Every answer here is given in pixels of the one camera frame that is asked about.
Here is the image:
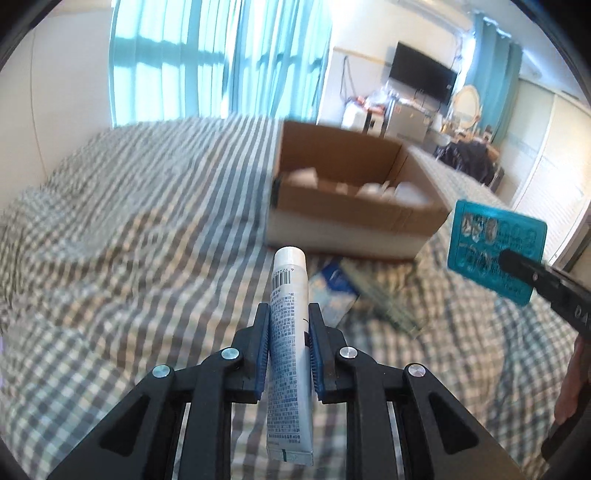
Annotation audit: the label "white ointment tube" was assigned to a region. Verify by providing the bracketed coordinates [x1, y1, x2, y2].
[266, 247, 314, 466]

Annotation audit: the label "oval white vanity mirror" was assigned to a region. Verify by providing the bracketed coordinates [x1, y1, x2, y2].
[450, 85, 482, 134]

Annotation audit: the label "black wall television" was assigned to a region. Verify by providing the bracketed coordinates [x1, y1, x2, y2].
[389, 42, 457, 105]

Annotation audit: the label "brown cardboard box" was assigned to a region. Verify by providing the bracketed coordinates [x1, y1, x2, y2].
[266, 121, 453, 262]

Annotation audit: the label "black clothes on chair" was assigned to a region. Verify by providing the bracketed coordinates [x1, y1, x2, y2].
[435, 140, 505, 192]

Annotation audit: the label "white slatted wardrobe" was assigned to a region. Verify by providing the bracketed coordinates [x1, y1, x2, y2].
[497, 80, 590, 268]

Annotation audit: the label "person right hand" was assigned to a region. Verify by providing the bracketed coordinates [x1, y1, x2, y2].
[554, 336, 589, 425]

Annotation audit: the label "silver mini fridge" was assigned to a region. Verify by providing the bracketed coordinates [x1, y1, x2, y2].
[384, 98, 434, 145]

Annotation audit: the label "white suitcase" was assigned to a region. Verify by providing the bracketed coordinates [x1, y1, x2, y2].
[341, 102, 384, 137]

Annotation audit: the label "teal window curtain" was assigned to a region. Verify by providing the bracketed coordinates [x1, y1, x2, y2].
[109, 0, 332, 126]

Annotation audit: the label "teal side curtain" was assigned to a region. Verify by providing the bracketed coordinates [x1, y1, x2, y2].
[467, 13, 523, 146]

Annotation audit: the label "blue white tissue pack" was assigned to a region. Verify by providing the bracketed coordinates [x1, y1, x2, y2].
[308, 262, 359, 327]

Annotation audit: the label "checkered bed cover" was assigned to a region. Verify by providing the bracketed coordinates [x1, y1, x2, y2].
[1, 117, 575, 479]

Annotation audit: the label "teal pill blister pack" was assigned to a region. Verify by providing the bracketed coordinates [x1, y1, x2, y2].
[448, 200, 547, 306]

